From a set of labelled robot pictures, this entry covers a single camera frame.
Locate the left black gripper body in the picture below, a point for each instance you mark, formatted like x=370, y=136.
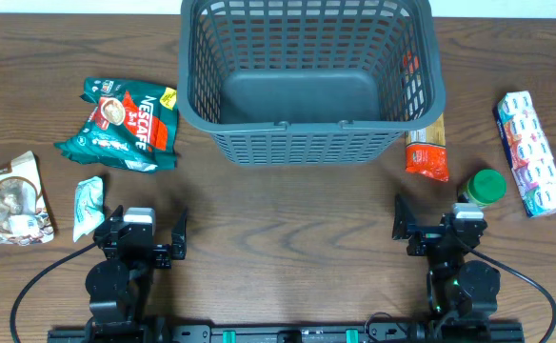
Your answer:
x=162, y=255

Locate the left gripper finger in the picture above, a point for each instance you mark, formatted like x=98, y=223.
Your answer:
x=179, y=238
x=116, y=217

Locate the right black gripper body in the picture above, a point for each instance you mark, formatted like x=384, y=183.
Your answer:
x=434, y=233

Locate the green lid jar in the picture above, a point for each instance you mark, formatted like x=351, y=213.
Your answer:
x=483, y=189

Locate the orange spaghetti pack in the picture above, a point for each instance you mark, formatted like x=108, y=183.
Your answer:
x=426, y=151

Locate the green Nescafe coffee bag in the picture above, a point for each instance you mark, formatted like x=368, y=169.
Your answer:
x=133, y=126

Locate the multipack tissue packets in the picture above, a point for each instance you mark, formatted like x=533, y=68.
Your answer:
x=528, y=153

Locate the grey plastic basket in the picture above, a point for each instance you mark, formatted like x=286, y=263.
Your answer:
x=307, y=82

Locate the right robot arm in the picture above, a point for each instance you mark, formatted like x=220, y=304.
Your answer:
x=460, y=294

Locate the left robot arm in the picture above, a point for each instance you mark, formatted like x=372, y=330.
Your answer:
x=119, y=286

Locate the small light blue packet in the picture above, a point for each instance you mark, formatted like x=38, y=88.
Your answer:
x=88, y=207

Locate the beige snack pouch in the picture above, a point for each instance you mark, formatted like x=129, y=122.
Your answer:
x=24, y=217

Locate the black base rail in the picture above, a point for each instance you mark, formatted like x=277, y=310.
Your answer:
x=374, y=332

